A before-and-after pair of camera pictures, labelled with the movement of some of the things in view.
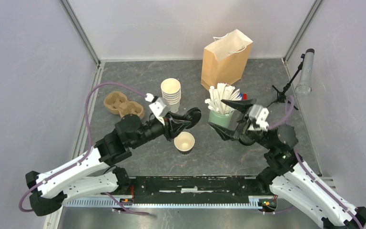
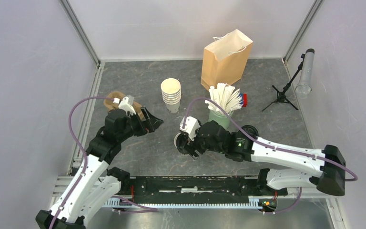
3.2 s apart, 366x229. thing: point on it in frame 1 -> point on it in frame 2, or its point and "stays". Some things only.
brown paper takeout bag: x=225 y=60 stays
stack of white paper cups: x=171 y=89 stays
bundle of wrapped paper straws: x=223 y=91 stays
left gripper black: x=173 y=127 -> x=150 y=125
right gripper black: x=242 y=125 -> x=188 y=146
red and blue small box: x=244 y=97 stays
